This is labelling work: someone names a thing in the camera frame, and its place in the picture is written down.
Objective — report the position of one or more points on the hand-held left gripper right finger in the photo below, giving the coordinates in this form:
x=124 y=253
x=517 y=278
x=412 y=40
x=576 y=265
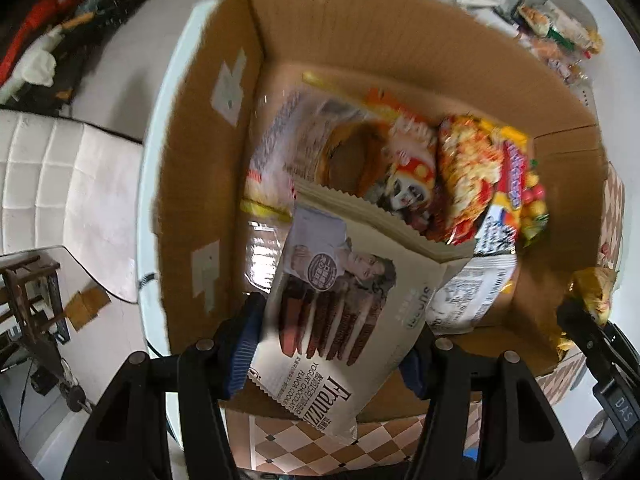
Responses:
x=411 y=375

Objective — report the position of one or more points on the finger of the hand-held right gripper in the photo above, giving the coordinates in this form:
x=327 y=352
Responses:
x=590 y=332

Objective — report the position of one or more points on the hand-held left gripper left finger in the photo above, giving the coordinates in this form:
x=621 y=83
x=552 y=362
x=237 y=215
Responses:
x=240 y=355

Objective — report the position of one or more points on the small yellow cartoon packet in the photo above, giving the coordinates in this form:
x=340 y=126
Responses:
x=595 y=287

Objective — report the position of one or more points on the white printed snack packet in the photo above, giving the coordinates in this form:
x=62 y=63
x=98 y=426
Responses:
x=470 y=290

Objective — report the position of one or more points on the white chocolate cookie packet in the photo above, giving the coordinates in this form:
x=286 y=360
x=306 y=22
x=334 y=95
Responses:
x=340 y=270

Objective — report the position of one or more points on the panda print snack packet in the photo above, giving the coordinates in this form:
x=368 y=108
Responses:
x=405 y=185

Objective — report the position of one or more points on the yellow red noodle packet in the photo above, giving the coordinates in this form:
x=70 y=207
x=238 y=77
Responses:
x=470 y=175

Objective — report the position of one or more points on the orange snack packet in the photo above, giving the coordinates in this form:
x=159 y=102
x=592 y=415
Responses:
x=385 y=100

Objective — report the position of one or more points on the blue printed cardboard box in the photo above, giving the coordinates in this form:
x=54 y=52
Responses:
x=350 y=35

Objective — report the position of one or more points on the small cardboard piece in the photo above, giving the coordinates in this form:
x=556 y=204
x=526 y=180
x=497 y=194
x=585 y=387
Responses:
x=85 y=307

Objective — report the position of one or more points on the black metal stand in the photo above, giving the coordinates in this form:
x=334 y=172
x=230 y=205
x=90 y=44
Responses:
x=50 y=360

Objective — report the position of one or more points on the dark wooden stool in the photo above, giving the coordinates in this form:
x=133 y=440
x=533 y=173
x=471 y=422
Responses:
x=25 y=285

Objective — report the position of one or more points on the white padded chair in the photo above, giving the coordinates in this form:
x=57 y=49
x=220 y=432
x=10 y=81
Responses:
x=65 y=185

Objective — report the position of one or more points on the pile of snack packets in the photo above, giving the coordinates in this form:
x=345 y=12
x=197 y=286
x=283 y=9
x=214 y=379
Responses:
x=555 y=25

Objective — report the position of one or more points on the white crumpled cloth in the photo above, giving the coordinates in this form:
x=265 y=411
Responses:
x=37 y=62

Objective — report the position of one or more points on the black equipment pile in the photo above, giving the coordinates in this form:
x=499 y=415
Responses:
x=107 y=7

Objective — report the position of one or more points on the red cloth pile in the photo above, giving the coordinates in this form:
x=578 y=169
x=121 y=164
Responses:
x=25 y=40

